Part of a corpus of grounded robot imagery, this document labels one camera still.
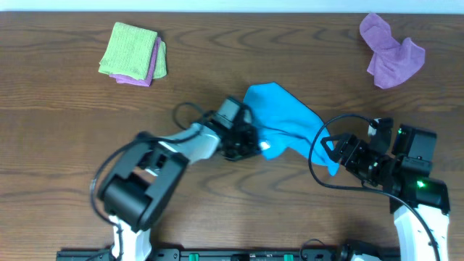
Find blue microfiber cloth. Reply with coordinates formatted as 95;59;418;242
243;83;339;176

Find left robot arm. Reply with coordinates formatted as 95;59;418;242
90;96;260;260

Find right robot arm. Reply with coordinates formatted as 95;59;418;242
320;119;450;260

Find crumpled purple cloth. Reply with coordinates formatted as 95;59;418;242
360;13;426;89

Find folded green cloth bottom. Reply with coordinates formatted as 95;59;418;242
153;41;167;79

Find folded green cloth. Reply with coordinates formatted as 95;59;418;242
99;22;157;80
153;41;167;79

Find folded pink cloth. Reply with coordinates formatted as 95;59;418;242
109;36;162;88

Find folded green cloth top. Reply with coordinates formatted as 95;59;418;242
99;22;157;80

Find right black cable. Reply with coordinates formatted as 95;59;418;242
307;113;442;261

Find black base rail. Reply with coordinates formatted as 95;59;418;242
56;247;399;261

